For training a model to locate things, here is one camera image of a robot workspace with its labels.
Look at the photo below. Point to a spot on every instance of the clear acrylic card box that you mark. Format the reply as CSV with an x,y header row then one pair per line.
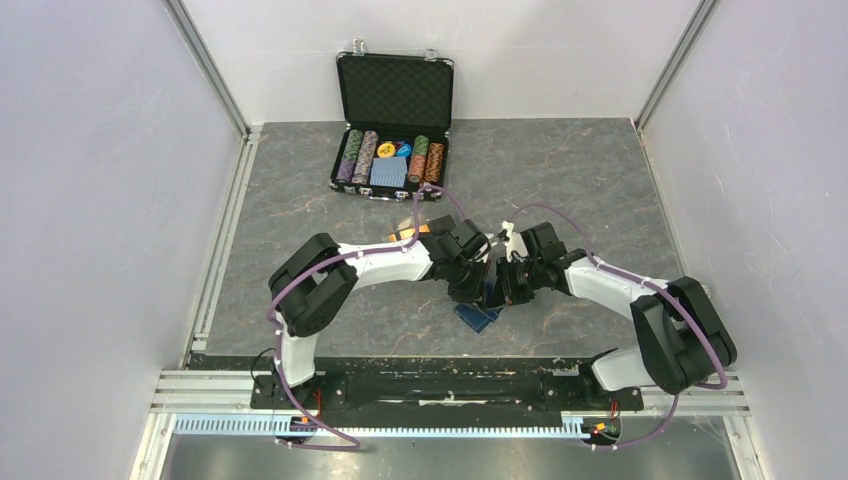
x,y
406,228

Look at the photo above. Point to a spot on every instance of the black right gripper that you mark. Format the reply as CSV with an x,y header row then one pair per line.
x,y
505,291

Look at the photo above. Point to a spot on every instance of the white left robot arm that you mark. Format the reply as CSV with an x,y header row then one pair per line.
x,y
309,289

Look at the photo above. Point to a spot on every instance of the blue leather card holder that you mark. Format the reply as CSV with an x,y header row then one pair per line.
x,y
475,318

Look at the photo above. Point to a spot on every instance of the black poker chip case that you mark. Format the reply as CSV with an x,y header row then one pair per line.
x,y
404,99

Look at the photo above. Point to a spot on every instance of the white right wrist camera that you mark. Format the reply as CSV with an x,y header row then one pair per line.
x,y
515,249

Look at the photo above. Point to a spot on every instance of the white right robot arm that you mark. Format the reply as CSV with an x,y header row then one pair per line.
x,y
681,339

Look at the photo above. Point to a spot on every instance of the blue playing card deck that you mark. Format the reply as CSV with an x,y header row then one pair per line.
x,y
389,172

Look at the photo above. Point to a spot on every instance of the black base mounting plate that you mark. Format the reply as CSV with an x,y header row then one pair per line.
x,y
456,392

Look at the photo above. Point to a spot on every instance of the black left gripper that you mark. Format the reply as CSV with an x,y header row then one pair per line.
x,y
474,292

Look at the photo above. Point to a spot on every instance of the yellow dealer button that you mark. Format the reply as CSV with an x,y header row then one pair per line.
x,y
386,150

